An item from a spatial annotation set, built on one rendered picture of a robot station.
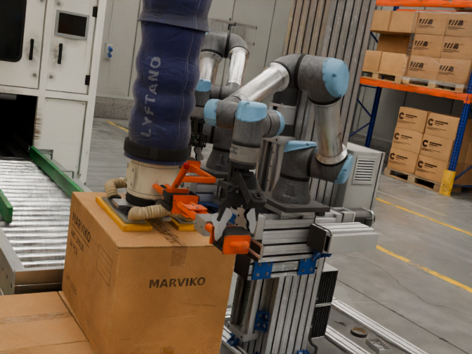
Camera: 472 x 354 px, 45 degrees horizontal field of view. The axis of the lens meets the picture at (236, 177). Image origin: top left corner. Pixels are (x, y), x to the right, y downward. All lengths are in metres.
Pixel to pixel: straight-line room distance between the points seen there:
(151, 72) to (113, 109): 9.94
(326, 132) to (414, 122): 8.25
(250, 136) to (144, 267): 0.58
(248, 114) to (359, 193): 1.28
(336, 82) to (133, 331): 0.99
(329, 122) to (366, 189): 0.76
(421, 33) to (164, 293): 8.88
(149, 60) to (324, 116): 0.60
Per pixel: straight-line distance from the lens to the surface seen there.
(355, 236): 2.27
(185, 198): 1.76
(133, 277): 1.78
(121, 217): 1.93
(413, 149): 10.19
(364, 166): 2.60
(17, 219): 3.22
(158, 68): 1.88
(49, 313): 2.21
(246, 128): 1.43
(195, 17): 1.90
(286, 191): 2.17
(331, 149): 2.05
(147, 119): 1.91
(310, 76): 1.84
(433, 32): 10.20
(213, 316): 1.96
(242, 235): 1.47
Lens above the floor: 1.52
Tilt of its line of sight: 11 degrees down
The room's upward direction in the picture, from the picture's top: 9 degrees clockwise
